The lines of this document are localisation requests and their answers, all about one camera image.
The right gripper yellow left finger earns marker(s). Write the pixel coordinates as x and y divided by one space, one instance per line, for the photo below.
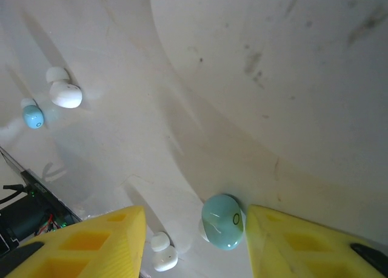
91 244

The aluminium mounting rail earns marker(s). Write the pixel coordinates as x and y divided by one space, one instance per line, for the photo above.
39 187

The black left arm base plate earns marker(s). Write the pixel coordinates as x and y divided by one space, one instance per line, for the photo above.
24 217

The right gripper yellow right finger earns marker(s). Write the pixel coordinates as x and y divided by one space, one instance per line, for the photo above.
303 247

